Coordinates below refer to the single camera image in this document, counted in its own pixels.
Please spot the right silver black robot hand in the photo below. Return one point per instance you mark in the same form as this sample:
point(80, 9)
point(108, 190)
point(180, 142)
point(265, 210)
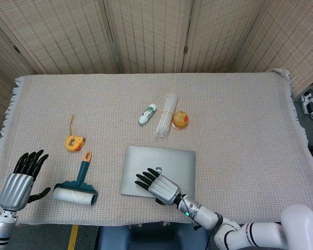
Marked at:
point(163, 188)

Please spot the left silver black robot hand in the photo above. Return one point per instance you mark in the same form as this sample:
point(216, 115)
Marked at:
point(15, 190)

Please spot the silver laptop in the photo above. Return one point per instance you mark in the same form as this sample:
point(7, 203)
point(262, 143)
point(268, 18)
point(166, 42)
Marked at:
point(146, 161)

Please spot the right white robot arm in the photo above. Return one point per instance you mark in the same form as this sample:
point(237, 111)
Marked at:
point(206, 214)

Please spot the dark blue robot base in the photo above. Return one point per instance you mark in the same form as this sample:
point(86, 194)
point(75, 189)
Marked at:
point(151, 238)

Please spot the teal lint roller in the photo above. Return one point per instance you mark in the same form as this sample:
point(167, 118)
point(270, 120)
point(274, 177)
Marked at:
point(82, 172)

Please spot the clear plastic tube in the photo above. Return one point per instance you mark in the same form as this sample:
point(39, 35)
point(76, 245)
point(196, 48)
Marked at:
point(165, 119)

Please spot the orange jelly cup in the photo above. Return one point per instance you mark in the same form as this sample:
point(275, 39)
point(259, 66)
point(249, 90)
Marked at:
point(180, 119)

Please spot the yellow tape measure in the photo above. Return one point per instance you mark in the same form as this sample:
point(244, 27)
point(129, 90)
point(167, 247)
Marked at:
point(73, 143)

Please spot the white green glue bottle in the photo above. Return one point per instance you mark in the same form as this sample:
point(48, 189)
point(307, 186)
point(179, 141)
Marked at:
point(147, 114)

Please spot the beige woven tablecloth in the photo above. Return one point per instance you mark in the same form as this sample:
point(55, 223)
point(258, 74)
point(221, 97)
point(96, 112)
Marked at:
point(237, 156)

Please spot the woven folding screen panel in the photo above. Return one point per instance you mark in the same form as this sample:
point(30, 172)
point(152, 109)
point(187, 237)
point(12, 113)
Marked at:
point(297, 39)
point(62, 36)
point(148, 36)
point(0, 78)
point(219, 36)

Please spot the brass screen hinge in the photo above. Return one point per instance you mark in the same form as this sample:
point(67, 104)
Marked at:
point(186, 49)
point(16, 49)

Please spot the white power strip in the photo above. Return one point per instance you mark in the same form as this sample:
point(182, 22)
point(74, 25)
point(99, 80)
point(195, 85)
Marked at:
point(309, 104)

